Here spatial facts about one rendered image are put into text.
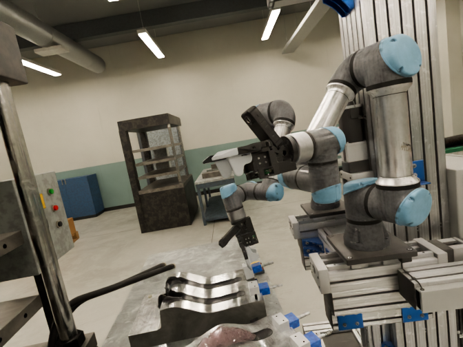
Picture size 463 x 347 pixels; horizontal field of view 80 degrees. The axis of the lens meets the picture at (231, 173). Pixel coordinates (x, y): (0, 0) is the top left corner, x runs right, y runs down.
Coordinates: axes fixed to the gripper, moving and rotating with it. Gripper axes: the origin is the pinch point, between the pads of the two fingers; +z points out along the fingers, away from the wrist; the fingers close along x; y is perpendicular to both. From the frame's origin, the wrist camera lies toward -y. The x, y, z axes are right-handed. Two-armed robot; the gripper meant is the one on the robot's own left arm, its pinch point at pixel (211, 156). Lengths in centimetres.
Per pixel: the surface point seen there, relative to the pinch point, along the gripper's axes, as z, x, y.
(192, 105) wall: -199, 651, -188
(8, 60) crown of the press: 45, 54, -49
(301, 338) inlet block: -19, 13, 56
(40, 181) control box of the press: 51, 89, -10
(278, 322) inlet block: -17, 23, 55
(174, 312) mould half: 11, 45, 49
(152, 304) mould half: 18, 65, 51
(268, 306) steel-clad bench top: -24, 44, 60
